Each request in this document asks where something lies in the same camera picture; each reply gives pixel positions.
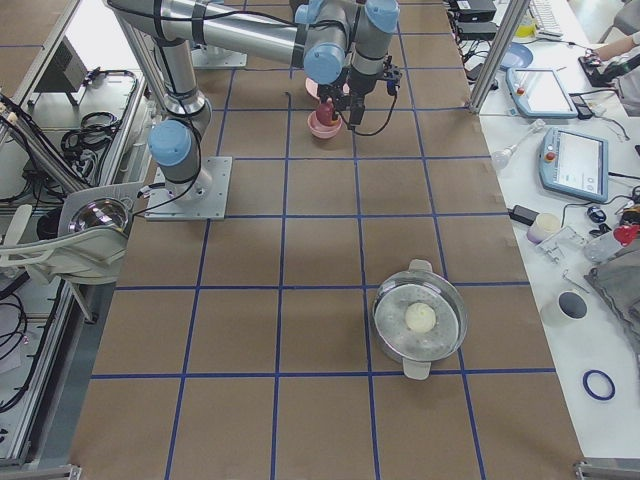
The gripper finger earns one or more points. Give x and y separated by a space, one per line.
344 107
356 112
322 93

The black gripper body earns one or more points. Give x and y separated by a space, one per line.
358 90
331 94

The red apple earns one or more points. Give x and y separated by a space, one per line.
325 114

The pink plate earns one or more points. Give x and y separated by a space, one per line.
311 88

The pink bowl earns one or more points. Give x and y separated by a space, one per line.
321 131

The blue plate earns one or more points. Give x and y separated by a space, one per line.
516 56

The grey chair with bowl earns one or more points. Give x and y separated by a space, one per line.
91 242

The far teach pendant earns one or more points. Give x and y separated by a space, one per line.
538 93

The teach pendant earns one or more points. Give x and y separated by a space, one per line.
574 164
538 93

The black power adapter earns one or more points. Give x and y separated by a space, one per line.
522 215

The steel steamer pot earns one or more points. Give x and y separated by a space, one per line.
416 352

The white steamed bun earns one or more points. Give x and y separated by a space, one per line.
420 317

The near teach pendant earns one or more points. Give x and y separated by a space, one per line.
574 164

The white mug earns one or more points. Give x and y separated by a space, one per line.
565 308

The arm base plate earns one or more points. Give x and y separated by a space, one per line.
217 58
205 199

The aluminium frame post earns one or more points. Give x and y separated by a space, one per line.
508 25

